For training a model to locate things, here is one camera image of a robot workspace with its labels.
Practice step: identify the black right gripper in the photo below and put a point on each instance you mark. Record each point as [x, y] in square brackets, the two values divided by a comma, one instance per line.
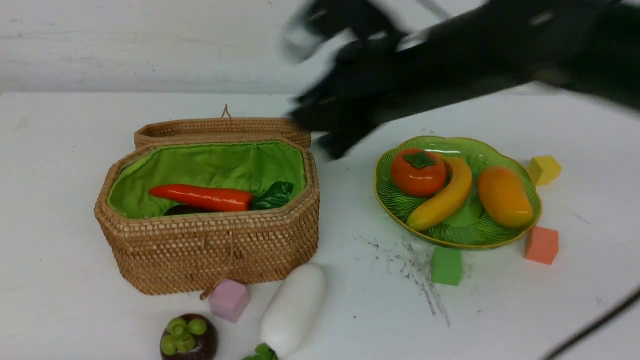
[358, 93]

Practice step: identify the orange persimmon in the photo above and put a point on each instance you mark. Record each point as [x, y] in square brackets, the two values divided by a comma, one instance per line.
[417, 172]

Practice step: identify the yellow banana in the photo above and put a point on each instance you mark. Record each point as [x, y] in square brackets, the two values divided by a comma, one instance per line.
[446, 202]

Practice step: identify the yellow orange mango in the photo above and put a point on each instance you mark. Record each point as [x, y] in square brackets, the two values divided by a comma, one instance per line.
[503, 196]

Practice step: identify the orange carrot with leaves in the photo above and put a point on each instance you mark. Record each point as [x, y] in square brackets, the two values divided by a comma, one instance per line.
[225, 199]

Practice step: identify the purple eggplant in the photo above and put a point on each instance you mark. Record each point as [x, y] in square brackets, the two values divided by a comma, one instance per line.
[182, 209]

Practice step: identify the white radish with leaves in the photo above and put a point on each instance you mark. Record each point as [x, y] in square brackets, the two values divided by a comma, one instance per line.
[290, 315]

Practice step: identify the dark purple mangosteen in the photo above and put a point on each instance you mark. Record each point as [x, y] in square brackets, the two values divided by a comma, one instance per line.
[190, 336]

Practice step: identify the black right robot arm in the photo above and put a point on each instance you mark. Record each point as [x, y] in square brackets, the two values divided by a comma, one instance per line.
[589, 47]

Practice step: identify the woven wicker basket lid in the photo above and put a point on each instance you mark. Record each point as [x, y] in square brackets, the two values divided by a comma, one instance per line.
[224, 125]

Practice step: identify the green leaf-shaped plate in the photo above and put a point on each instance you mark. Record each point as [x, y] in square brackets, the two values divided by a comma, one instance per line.
[471, 228]

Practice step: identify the yellow foam cube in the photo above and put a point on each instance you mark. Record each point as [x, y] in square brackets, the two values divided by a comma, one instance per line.
[544, 169]

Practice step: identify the green foam cube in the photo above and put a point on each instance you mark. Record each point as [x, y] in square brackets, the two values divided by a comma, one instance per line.
[446, 266]

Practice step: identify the orange foam cube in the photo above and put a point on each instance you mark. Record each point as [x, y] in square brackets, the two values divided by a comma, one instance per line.
[541, 245]

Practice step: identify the pink foam cube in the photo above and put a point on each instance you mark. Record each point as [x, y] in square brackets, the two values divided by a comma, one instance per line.
[229, 300]

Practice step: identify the woven wicker basket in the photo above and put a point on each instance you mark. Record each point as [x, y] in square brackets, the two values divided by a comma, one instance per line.
[160, 254]

